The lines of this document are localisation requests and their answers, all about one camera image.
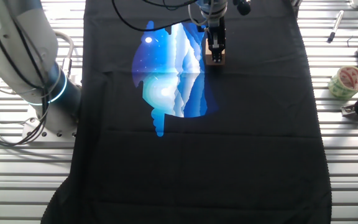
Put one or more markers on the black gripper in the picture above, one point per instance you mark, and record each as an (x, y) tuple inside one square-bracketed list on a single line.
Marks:
[(219, 29)]

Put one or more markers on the small wooden block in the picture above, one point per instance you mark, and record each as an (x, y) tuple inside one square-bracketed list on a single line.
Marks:
[(208, 59)]

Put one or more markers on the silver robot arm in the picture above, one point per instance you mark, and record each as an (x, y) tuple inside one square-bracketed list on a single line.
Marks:
[(20, 46)]

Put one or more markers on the silver marker pen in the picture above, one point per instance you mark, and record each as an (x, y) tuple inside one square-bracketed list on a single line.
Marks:
[(337, 21)]

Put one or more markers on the clear tape roll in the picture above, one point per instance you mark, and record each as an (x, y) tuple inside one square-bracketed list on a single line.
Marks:
[(337, 88)]

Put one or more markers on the small hex key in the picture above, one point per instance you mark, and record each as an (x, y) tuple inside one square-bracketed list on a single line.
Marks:
[(348, 41)]

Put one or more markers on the black cloth with blue print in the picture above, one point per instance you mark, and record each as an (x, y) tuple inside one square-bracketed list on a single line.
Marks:
[(120, 171)]

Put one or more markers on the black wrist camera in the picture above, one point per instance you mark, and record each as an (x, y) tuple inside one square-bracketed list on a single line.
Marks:
[(243, 7)]

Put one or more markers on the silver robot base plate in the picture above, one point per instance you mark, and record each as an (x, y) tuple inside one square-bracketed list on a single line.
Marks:
[(57, 137)]

